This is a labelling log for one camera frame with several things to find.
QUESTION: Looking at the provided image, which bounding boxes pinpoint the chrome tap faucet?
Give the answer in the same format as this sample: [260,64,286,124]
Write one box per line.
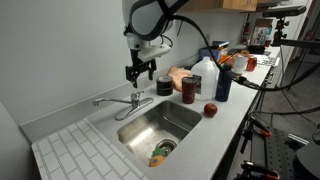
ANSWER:
[92,89,155,122]

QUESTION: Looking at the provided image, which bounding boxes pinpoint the wooden wall cabinet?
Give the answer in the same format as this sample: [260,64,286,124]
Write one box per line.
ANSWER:
[179,0,260,13]

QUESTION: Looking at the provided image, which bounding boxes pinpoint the black stereo camera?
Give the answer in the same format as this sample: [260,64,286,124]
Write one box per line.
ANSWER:
[261,5,307,20]

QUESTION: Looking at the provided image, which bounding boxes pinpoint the red soda can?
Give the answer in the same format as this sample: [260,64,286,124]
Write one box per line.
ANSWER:
[181,76,200,105]

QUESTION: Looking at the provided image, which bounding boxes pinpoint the white paper cup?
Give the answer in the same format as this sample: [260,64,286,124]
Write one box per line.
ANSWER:
[231,54,248,76]

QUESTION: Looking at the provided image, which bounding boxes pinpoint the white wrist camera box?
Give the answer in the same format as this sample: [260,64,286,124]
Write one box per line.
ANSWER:
[136,43,173,64]

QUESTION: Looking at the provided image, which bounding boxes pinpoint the black perforated breadboard plate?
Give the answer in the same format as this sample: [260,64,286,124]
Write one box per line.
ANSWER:
[250,125,320,180]

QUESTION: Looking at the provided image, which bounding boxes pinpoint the translucent white plastic jug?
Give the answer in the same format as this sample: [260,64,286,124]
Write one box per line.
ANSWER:
[190,55,220,101]

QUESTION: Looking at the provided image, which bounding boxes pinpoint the orange toy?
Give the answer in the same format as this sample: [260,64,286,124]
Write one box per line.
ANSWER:
[148,154,166,168]

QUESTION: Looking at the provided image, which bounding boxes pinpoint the red apple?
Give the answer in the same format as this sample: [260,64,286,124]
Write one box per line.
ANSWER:
[203,102,219,119]

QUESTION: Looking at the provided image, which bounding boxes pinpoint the orange cloth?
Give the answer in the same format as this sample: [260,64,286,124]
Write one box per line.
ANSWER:
[166,65,193,93]

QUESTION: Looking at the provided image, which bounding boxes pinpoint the stainless steel sink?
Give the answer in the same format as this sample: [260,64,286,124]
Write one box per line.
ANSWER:
[116,99,204,168]

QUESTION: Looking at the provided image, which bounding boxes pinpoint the blue box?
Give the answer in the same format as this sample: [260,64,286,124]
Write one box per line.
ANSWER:
[198,45,222,62]

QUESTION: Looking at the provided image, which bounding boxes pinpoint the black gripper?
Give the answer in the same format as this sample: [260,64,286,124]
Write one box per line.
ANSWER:
[124,49,158,90]

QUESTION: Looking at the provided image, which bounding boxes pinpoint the navy blue bottle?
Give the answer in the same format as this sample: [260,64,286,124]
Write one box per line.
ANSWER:
[214,64,235,103]

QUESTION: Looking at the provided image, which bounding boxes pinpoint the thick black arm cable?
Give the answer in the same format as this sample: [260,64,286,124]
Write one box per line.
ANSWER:
[171,14,320,93]

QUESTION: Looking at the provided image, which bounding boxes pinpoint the orange black clamp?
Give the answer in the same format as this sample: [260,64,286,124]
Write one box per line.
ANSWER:
[247,115,273,138]
[240,159,282,180]

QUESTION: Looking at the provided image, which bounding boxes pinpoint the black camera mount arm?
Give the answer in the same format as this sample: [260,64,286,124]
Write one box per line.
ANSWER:
[270,17,320,50]

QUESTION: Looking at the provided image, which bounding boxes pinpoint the white tile pattern mat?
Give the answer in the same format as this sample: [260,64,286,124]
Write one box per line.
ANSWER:
[31,117,150,180]

